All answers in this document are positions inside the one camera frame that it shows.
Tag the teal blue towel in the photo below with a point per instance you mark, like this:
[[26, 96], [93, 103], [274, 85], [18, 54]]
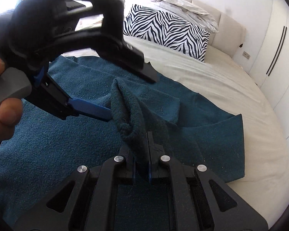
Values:
[[62, 137]]

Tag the person's left hand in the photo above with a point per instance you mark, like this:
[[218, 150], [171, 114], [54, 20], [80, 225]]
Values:
[[8, 114]]

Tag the bed with cream sheet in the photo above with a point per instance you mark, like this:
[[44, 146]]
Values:
[[231, 101]]

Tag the white wardrobe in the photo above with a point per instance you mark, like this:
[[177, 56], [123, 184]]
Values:
[[284, 77]]

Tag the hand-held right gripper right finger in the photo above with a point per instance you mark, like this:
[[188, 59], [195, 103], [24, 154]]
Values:
[[156, 170]]

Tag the zebra print pillow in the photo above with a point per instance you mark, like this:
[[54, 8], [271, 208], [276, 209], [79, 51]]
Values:
[[163, 28]]

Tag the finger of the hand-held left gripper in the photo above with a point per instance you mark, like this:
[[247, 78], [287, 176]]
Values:
[[137, 62], [91, 108]]

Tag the crumpled white duvet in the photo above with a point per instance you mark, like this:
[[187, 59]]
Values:
[[190, 9]]

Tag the wall socket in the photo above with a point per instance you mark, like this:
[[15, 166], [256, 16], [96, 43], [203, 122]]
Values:
[[246, 55]]

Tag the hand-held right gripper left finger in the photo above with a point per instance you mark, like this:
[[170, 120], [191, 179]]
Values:
[[128, 169]]

